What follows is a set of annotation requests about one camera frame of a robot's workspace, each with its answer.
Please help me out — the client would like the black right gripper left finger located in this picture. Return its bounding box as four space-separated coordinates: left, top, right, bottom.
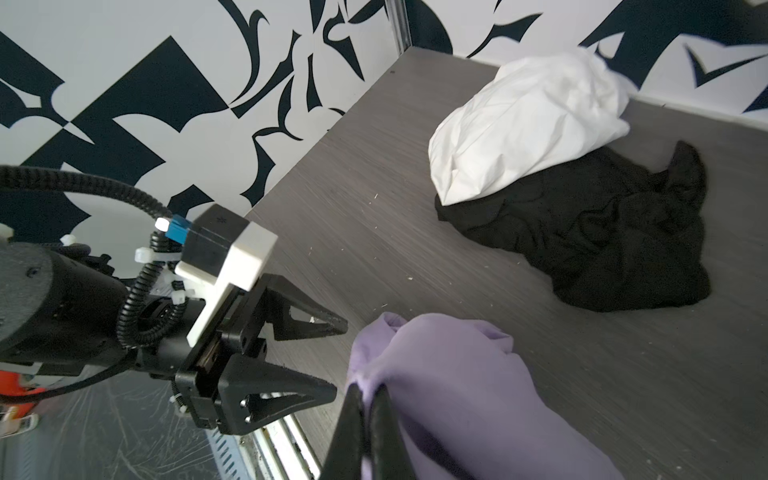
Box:
319 384 365 480

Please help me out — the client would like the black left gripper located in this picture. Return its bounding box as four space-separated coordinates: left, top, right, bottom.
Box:
134 273 349 436

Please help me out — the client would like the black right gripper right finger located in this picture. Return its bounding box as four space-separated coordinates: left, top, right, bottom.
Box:
368 385 417 480

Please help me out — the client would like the lilac purple cloth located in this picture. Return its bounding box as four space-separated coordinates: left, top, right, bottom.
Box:
347 312 622 479

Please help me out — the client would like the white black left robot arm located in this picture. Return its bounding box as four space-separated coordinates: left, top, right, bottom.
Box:
1 243 347 435

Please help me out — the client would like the black cloth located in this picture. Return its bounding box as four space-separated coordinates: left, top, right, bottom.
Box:
435 141 711 312

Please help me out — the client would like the white cloth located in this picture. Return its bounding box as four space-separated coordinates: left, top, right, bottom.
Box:
428 48 632 206

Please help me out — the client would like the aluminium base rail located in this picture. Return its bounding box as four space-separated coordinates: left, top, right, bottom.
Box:
205 415 321 480

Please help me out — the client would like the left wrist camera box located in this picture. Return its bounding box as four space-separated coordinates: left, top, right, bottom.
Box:
149 204 278 347

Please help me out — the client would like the black corrugated cable conduit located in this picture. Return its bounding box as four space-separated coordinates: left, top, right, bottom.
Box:
0 165 190 350

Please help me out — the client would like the aluminium corner frame post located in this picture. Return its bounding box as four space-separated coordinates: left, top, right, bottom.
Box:
384 0 412 56

